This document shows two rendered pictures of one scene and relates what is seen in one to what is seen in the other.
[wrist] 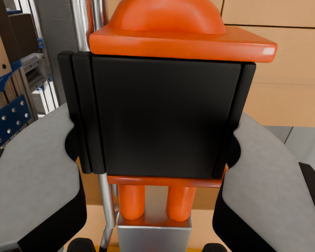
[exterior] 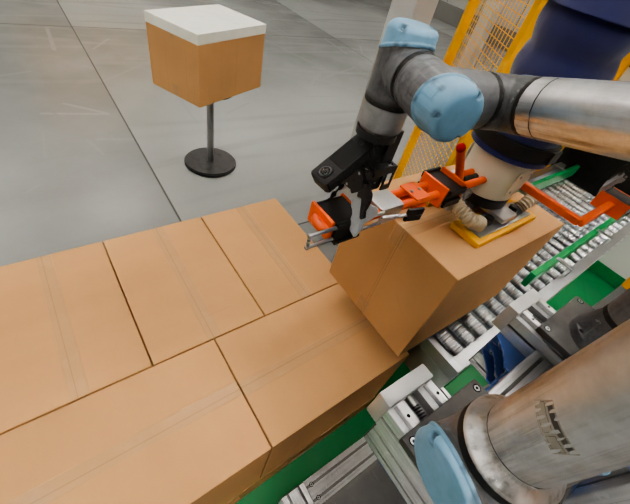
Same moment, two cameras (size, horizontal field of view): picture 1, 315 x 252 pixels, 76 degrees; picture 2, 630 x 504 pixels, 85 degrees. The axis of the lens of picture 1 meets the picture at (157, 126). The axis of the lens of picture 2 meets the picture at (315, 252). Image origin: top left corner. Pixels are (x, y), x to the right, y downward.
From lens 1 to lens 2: 63 cm
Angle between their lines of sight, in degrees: 29
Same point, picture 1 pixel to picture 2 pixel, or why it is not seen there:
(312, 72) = (252, 237)
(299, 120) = (287, 220)
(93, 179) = (427, 276)
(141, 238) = (382, 203)
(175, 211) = not seen: hidden behind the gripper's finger
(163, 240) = (378, 198)
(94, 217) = (443, 253)
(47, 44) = not seen: outside the picture
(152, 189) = not seen: hidden behind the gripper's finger
